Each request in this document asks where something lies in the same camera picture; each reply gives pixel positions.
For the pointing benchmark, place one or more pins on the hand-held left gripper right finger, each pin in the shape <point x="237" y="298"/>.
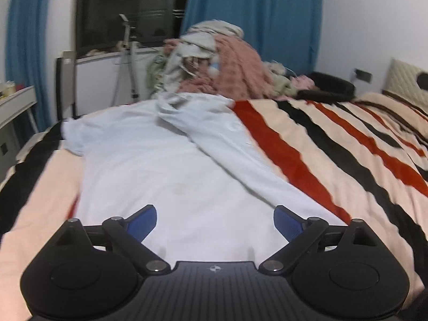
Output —
<point x="287" y="222"/>

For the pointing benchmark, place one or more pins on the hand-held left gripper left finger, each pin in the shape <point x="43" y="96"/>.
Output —
<point x="143" y="222"/>

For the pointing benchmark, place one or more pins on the white t-shirt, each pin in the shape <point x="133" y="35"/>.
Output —
<point x="150" y="160"/>

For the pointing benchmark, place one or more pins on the pile of clothes and blankets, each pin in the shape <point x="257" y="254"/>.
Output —
<point x="237" y="70"/>

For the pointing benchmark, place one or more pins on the red black striped blanket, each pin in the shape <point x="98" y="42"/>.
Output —
<point x="334" y="140"/>

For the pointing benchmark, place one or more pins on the small pink garment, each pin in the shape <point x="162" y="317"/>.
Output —
<point x="304" y="82"/>

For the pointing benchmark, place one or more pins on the light green cloth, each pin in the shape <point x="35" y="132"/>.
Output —
<point x="282" y="80"/>

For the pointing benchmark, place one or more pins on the black armchair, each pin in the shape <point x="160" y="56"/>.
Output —
<point x="331" y="87"/>

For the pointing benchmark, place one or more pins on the green patterned blanket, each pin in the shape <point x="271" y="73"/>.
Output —
<point x="155" y="73"/>

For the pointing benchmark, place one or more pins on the cream brown striped quilt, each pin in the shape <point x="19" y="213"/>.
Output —
<point x="394" y="107"/>

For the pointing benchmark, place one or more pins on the black grey chair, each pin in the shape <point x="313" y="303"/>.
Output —
<point x="65" y="83"/>

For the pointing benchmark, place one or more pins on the grey hooded sweatshirt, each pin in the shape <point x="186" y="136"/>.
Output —
<point x="177" y="63"/>

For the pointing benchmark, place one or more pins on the garment steamer stand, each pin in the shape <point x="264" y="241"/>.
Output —
<point x="128" y="57"/>

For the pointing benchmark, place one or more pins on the white dressing table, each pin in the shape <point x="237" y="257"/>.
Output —
<point x="13" y="117"/>

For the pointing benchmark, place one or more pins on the blue white plush toy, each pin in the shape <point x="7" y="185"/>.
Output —
<point x="214" y="67"/>

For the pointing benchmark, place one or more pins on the cream quilted headboard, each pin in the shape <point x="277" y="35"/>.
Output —
<point x="401" y="77"/>

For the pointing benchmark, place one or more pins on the row of cosmetics bottles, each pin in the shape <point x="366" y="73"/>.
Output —
<point x="6" y="88"/>

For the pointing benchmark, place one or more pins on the light grey garment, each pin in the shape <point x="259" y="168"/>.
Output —
<point x="214" y="28"/>

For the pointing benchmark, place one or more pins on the narrow blue curtain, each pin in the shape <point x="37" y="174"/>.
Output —
<point x="28" y="50"/>

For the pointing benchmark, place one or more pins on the wide blue curtain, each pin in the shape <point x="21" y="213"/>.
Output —
<point x="260" y="16"/>

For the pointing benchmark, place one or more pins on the dark window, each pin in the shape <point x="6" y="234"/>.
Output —
<point x="127" y="3"/>

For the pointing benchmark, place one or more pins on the black wall socket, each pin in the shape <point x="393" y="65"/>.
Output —
<point x="363" y="76"/>

